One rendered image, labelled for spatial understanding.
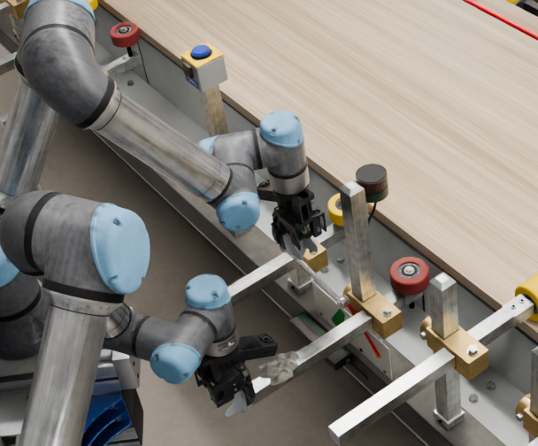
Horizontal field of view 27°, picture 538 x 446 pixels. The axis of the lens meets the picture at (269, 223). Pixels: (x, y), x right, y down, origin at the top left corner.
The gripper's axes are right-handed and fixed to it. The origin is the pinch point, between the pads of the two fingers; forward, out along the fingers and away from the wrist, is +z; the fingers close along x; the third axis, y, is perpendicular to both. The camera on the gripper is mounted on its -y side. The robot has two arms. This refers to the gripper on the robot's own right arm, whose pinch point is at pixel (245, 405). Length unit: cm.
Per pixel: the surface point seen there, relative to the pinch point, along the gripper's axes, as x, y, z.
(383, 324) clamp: 4.9, -31.1, -4.2
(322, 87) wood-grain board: -64, -69, -8
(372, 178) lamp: -3, -37, -34
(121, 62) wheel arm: -124, -42, 0
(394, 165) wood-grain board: -28, -62, -8
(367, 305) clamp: -0.9, -31.8, -4.5
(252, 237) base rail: -50, -34, 12
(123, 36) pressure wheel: -122, -44, -8
